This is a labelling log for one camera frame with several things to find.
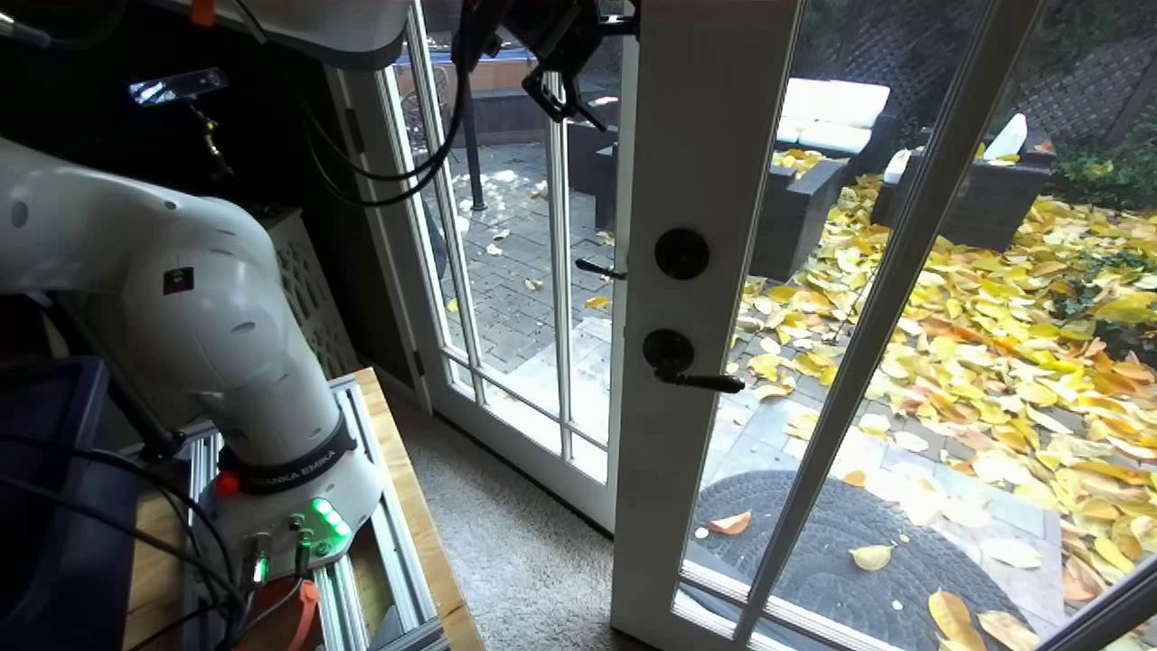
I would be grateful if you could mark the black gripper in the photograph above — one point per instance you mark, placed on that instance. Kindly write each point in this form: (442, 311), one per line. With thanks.
(562, 38)

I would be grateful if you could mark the white french door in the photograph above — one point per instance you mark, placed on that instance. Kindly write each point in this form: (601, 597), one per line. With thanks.
(972, 389)
(521, 337)

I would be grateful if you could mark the black door lever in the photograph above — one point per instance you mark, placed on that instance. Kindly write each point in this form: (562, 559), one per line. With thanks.
(669, 355)
(598, 268)

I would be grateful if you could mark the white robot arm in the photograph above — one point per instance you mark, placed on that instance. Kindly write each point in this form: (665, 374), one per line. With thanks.
(201, 315)

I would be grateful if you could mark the black deadbolt lock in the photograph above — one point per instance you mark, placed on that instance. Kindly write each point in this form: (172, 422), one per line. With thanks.
(680, 255)

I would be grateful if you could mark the black outdoor sofa left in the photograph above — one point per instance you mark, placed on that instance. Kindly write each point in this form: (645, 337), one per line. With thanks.
(826, 132)

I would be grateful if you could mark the black outdoor sofa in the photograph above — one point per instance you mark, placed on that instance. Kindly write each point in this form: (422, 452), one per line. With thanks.
(992, 199)
(826, 132)

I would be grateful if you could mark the black outdoor sofa right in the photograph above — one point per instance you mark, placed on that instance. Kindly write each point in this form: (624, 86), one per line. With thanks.
(992, 199)

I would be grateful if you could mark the dark round doormat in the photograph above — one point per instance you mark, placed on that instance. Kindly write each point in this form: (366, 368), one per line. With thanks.
(860, 563)

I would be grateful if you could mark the dark blue box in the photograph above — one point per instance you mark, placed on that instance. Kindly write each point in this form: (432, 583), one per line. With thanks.
(64, 577)

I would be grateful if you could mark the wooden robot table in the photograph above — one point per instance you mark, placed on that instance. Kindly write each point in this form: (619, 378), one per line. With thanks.
(169, 604)

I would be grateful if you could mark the green cable connector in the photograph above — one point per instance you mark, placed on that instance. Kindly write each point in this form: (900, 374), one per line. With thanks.
(321, 528)

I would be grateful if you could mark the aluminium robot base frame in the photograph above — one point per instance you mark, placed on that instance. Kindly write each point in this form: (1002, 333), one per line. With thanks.
(377, 590)

